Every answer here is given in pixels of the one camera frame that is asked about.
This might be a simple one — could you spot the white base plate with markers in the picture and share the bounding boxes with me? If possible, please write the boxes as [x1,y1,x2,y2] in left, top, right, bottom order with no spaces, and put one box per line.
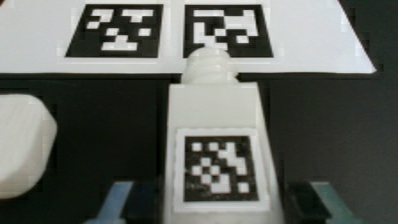
[0,0,374,74]

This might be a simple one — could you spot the white chair leg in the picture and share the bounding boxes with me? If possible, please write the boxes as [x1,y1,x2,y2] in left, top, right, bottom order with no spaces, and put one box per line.
[161,48,284,224]

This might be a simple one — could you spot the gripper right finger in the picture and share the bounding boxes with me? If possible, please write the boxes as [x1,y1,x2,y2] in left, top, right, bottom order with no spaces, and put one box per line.
[285,180,365,224]

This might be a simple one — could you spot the white chair back frame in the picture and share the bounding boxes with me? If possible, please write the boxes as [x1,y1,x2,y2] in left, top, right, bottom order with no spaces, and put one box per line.
[0,94,56,199]

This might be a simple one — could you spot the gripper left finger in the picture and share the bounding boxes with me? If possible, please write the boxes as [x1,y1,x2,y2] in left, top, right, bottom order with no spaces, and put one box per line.
[81,179,161,224]

